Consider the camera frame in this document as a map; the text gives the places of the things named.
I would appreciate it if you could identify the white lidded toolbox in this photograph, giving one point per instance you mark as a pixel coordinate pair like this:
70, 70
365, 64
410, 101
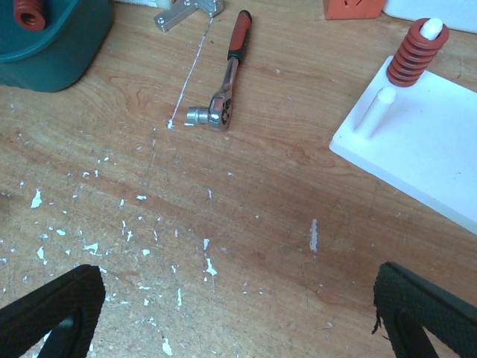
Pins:
458, 15

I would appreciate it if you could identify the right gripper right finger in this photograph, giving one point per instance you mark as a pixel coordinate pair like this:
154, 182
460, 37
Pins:
409, 305

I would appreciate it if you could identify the small metal bracket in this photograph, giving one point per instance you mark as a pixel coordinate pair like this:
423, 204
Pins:
177, 11

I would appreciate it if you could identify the white peg fixture board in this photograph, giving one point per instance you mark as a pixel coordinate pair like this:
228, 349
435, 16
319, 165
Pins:
420, 139

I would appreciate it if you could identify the teal plastic tray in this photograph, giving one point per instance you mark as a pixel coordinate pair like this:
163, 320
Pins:
56, 57

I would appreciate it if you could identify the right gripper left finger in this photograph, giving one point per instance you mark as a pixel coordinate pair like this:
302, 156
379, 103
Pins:
66, 309

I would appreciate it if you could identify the small red box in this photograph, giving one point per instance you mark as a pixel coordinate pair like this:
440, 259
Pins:
352, 9

